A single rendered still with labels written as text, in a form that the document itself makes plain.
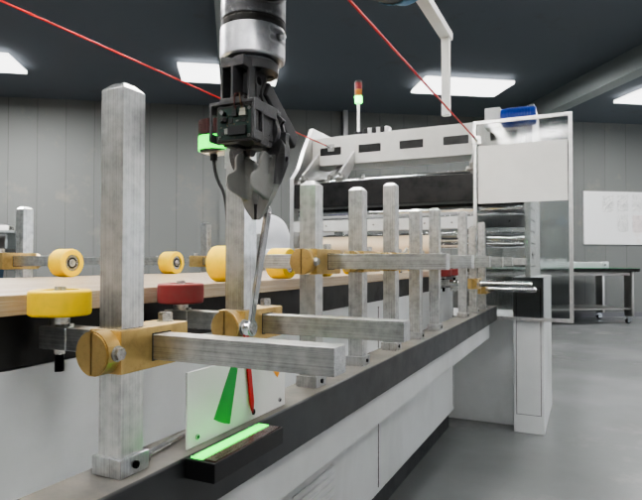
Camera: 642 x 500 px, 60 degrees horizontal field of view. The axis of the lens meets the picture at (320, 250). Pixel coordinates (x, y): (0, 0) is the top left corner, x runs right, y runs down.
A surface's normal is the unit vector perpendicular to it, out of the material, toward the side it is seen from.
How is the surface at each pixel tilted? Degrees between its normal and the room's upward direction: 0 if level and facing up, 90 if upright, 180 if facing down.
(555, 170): 90
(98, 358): 90
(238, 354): 90
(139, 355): 90
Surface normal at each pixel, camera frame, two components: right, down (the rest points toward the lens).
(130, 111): 0.90, 0.00
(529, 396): -0.43, -0.02
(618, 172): 0.15, -0.02
